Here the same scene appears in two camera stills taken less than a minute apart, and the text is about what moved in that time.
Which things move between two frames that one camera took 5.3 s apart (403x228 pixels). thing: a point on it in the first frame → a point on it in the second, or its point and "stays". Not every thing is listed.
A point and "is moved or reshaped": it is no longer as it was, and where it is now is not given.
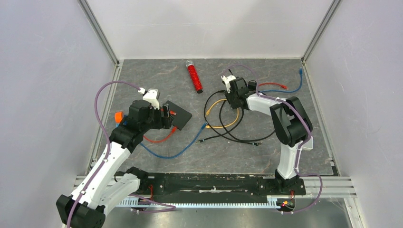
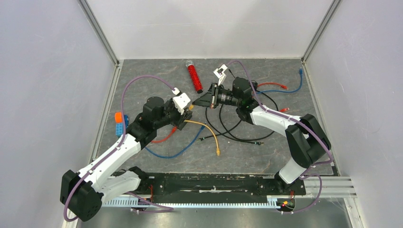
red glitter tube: [197, 82] stays
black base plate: [187, 186] stays
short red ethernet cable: [167, 137] stays
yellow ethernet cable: [208, 111] is moved or reshaped
